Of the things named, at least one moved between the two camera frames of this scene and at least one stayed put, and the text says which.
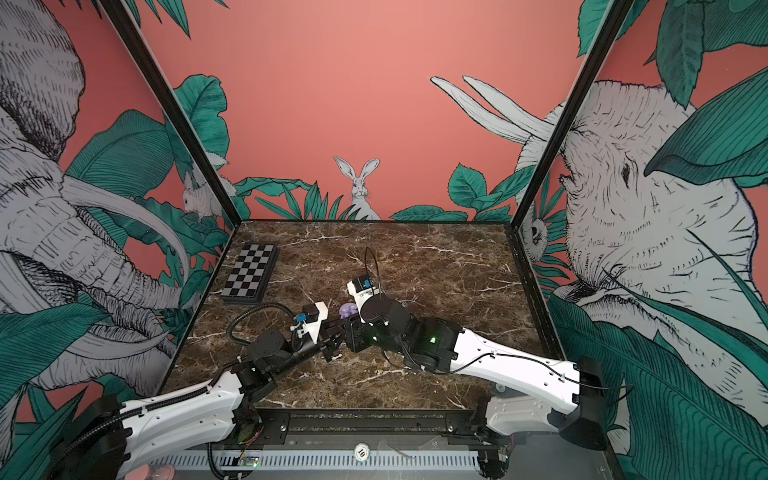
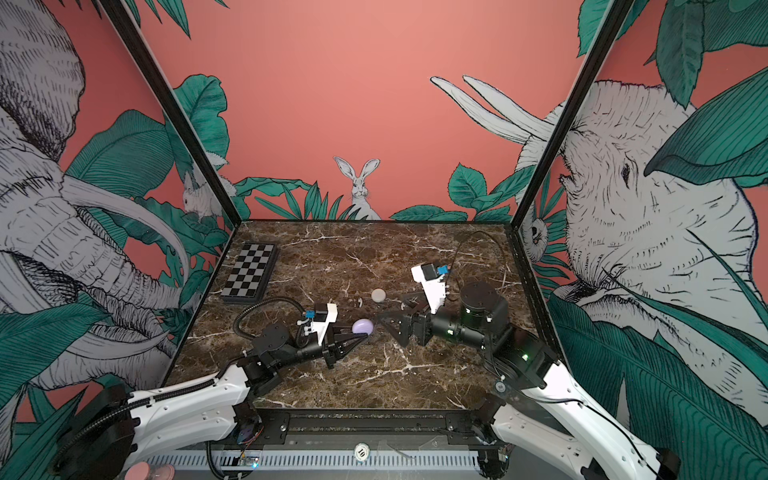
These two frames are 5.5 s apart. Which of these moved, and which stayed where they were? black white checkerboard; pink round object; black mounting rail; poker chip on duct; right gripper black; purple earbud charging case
Moved: purple earbud charging case; right gripper black
Stayed: pink round object; black white checkerboard; black mounting rail; poker chip on duct
